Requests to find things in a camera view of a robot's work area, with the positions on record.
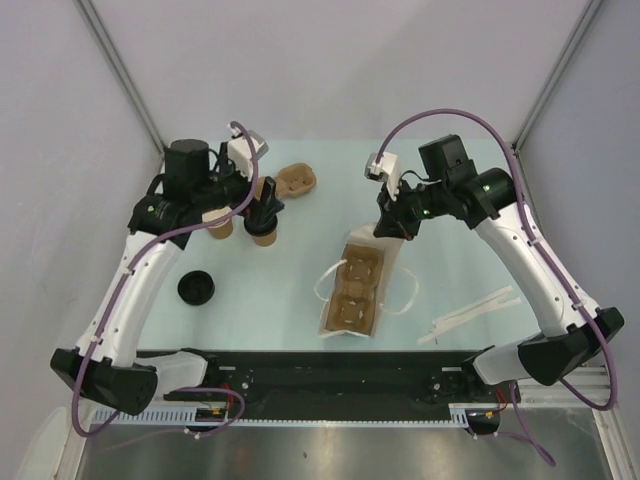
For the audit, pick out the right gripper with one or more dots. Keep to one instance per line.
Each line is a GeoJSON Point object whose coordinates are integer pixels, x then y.
{"type": "Point", "coordinates": [393, 221]}

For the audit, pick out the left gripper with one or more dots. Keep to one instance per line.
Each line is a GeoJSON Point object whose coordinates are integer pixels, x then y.
{"type": "Point", "coordinates": [267, 203]}

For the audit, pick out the black plastic cup lid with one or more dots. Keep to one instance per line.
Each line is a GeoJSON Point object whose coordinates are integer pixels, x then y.
{"type": "Point", "coordinates": [260, 229]}

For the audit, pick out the brown paper coffee cup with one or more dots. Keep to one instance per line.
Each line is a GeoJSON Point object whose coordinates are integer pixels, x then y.
{"type": "Point", "coordinates": [265, 240]}

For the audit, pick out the stack of paper cups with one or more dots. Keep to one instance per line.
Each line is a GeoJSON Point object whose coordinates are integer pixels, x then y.
{"type": "Point", "coordinates": [223, 225]}

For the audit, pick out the light blue paper bag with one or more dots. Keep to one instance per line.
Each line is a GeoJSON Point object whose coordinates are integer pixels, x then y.
{"type": "Point", "coordinates": [363, 235]}

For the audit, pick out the brown cardboard cup carrier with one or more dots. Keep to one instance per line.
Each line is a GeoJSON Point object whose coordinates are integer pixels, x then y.
{"type": "Point", "coordinates": [352, 306]}

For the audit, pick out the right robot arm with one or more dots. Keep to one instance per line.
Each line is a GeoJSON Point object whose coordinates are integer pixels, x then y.
{"type": "Point", "coordinates": [570, 330]}

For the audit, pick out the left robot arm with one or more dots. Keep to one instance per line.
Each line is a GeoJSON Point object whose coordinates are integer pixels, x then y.
{"type": "Point", "coordinates": [104, 366]}

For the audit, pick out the light blue table mat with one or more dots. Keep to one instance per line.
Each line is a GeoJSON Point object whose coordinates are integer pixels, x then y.
{"type": "Point", "coordinates": [264, 298]}

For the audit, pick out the stack of black lids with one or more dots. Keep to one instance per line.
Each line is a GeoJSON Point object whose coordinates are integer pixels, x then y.
{"type": "Point", "coordinates": [196, 288]}

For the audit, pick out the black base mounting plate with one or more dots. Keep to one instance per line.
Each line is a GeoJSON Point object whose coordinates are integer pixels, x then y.
{"type": "Point", "coordinates": [347, 385]}

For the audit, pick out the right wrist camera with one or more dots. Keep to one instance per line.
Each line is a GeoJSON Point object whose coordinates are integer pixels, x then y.
{"type": "Point", "coordinates": [386, 170]}

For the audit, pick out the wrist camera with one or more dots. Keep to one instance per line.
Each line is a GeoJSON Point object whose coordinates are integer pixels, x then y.
{"type": "Point", "coordinates": [386, 170]}
{"type": "Point", "coordinates": [239, 151]}

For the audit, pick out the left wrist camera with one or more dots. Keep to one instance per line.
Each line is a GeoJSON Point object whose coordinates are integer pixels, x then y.
{"type": "Point", "coordinates": [239, 151]}

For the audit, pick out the white slotted cable duct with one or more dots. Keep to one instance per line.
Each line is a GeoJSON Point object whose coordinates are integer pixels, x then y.
{"type": "Point", "coordinates": [205, 417]}

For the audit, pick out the aluminium frame rail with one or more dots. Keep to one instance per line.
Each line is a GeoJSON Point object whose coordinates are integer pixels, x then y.
{"type": "Point", "coordinates": [591, 382]}

